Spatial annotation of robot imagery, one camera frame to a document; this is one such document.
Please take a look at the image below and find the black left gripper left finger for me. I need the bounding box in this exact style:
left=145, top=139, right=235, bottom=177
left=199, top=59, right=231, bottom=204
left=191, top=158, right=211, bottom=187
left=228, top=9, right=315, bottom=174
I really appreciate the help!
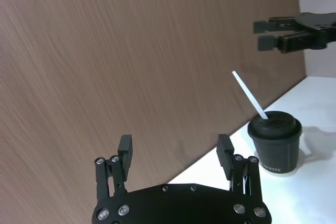
left=94, top=134, right=135, bottom=204

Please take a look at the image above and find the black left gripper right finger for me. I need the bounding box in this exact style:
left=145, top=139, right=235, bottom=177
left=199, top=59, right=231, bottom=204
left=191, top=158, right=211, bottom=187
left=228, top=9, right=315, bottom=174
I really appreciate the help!
left=216, top=134, right=264, bottom=204

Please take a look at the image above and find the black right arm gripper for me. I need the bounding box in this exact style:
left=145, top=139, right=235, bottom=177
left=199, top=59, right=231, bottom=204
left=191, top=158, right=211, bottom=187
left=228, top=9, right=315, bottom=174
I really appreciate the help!
left=253, top=12, right=336, bottom=54

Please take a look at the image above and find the black paper cup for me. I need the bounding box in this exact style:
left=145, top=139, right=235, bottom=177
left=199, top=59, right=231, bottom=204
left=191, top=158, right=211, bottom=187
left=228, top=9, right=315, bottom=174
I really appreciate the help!
left=251, top=132, right=301, bottom=177

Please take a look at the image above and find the black plastic cup lid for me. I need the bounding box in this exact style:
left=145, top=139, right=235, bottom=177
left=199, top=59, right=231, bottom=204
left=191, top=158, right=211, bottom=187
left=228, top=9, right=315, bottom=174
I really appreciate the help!
left=247, top=111, right=302, bottom=141

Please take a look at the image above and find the white straw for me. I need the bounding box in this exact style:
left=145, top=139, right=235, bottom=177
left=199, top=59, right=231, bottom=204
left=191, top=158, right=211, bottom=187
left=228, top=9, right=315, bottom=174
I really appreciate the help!
left=232, top=70, right=269, bottom=120

